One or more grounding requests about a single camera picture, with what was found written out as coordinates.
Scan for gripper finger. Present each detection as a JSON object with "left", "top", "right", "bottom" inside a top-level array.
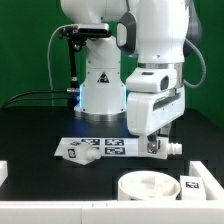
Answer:
[
  {"left": 147, "top": 134, "right": 158, "bottom": 154},
  {"left": 160, "top": 123, "right": 172, "bottom": 138}
]

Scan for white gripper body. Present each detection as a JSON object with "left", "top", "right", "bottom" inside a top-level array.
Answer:
[{"left": 127, "top": 88, "right": 185, "bottom": 136}]

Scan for white round stool seat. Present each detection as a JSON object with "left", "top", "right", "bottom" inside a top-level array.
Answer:
[{"left": 118, "top": 171, "right": 181, "bottom": 201}]

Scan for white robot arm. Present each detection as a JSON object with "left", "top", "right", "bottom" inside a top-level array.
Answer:
[{"left": 61, "top": 0, "right": 197, "bottom": 156}]

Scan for white marker sheet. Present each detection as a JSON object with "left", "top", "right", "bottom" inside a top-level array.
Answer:
[{"left": 55, "top": 137, "right": 143, "bottom": 157}]

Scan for white L-shaped fence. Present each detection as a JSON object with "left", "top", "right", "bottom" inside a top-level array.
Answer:
[{"left": 0, "top": 161, "right": 224, "bottom": 224}]

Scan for white left fence block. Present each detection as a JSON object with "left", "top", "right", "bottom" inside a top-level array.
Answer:
[{"left": 0, "top": 161, "right": 8, "bottom": 187}]

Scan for black camera stand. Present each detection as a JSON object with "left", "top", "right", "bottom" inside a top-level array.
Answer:
[{"left": 59, "top": 23, "right": 112, "bottom": 108}]

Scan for white cable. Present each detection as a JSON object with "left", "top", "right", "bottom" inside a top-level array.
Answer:
[{"left": 46, "top": 25, "right": 73, "bottom": 108}]

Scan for black cables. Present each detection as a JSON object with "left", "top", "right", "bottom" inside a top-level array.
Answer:
[{"left": 1, "top": 87, "right": 81, "bottom": 110}]

